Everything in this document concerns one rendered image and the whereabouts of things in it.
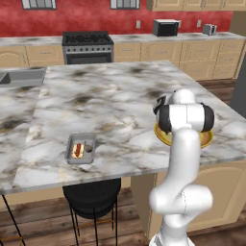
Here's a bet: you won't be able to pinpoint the grey tupperware container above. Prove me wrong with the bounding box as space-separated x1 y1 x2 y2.
64 133 97 165

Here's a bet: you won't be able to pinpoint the yellow large plate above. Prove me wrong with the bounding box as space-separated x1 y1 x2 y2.
153 122 214 150

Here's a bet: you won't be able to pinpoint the brown mushroom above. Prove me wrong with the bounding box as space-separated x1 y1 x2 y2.
84 140 94 153

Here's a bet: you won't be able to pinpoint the hot dog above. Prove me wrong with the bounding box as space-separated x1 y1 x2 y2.
71 142 86 160

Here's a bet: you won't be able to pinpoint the black bar stool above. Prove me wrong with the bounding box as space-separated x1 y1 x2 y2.
61 178 122 246

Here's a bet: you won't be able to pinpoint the black and steel stove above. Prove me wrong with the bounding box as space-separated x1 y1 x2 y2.
61 30 115 66

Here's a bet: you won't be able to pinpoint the tan base cupboards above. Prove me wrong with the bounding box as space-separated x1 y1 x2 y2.
0 37 246 82

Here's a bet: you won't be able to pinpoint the black microwave oven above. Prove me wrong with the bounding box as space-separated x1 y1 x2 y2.
152 18 181 37

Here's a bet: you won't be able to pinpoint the grey sink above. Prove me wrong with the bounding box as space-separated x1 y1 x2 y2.
0 66 48 88

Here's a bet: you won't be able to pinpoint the grey framed window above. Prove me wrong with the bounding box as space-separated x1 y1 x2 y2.
110 0 141 11
20 0 58 11

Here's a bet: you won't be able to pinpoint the tan island cupboard door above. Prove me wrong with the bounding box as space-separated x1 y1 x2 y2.
148 160 246 239

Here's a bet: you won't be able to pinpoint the grey fridge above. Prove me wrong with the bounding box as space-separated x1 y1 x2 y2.
229 41 246 119

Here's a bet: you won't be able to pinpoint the silver toaster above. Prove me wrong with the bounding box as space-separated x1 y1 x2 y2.
202 23 218 37

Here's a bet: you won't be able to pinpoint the tan wall cupboards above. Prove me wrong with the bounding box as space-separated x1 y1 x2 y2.
146 0 246 12

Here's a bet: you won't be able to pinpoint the black wire stool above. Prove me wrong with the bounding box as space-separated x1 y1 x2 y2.
0 193 27 246

